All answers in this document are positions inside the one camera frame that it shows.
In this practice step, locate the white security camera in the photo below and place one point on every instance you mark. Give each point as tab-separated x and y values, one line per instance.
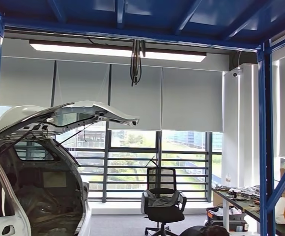
236	73

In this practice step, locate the person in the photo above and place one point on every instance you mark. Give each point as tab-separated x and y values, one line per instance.
213	232

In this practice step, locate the black storage crate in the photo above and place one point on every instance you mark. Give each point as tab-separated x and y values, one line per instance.
231	224

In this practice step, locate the black mesh office chair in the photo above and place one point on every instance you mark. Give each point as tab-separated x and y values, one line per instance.
164	213

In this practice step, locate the dark workbench with white legs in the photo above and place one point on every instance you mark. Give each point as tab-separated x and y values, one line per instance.
226	215

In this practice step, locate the white car body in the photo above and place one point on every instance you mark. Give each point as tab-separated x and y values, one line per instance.
17	119

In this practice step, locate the blue steel shelf rack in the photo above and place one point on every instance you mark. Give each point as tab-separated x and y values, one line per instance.
157	13

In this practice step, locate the grey jacket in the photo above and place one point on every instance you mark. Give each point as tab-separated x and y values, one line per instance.
162	200

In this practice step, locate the clear plastic bottle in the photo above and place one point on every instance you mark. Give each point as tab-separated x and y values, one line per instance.
228	180

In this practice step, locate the long ceiling lamp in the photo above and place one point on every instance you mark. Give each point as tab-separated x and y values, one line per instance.
83	49

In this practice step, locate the white car tailgate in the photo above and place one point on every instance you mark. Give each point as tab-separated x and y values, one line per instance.
88	107

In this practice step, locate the dark window railing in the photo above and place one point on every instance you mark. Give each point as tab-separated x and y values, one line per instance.
182	152

